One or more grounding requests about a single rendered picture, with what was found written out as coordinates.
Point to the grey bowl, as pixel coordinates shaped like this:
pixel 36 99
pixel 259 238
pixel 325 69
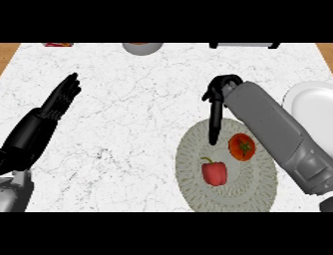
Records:
pixel 142 49

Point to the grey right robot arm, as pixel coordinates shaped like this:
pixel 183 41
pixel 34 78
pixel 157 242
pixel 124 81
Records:
pixel 281 132

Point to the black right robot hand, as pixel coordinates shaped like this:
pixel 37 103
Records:
pixel 216 113

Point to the red bell pepper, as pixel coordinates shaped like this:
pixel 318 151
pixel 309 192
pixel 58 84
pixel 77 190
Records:
pixel 215 173

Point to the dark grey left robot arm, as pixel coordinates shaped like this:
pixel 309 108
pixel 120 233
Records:
pixel 24 139

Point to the red tomato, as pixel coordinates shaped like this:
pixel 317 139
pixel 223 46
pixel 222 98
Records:
pixel 241 147

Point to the round grey woven placemat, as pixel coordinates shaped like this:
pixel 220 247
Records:
pixel 243 186

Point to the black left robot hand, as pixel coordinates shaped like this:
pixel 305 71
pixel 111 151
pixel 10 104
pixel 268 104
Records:
pixel 62 96

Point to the red flat object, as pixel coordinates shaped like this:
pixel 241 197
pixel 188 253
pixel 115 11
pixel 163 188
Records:
pixel 58 44

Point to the white plate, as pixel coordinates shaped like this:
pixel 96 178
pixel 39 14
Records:
pixel 325 116

